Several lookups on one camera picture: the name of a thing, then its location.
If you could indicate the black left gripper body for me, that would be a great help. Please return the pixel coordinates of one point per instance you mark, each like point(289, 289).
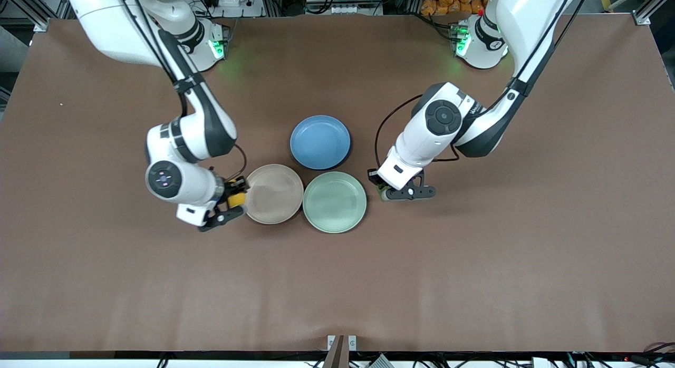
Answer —
point(373, 176)

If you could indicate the yellow lemon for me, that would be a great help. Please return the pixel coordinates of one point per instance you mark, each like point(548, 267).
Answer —
point(237, 199)

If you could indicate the green lettuce leaf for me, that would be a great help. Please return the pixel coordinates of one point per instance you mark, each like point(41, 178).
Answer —
point(383, 191)

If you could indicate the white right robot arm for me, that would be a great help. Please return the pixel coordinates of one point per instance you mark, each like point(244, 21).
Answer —
point(116, 30)

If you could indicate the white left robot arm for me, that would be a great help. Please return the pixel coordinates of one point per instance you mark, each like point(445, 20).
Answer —
point(527, 20)

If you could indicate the pink plate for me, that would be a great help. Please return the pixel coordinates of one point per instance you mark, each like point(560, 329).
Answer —
point(274, 194)

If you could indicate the mint green plate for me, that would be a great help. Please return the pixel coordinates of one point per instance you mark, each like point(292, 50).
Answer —
point(335, 202)

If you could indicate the blue plate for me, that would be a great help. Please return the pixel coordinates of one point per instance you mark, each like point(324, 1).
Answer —
point(320, 142)

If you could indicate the brown table cover sheet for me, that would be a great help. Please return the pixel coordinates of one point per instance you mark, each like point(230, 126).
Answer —
point(337, 283)

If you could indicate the white power strip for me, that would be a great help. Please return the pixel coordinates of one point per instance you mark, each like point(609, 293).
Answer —
point(237, 1)

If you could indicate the grey ribbed adapter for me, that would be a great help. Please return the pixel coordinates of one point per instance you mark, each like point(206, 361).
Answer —
point(381, 361)

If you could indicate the bag of oranges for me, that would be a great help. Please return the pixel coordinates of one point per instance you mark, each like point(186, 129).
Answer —
point(453, 1)

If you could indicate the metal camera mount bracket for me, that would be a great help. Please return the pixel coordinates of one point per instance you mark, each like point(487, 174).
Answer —
point(341, 352)

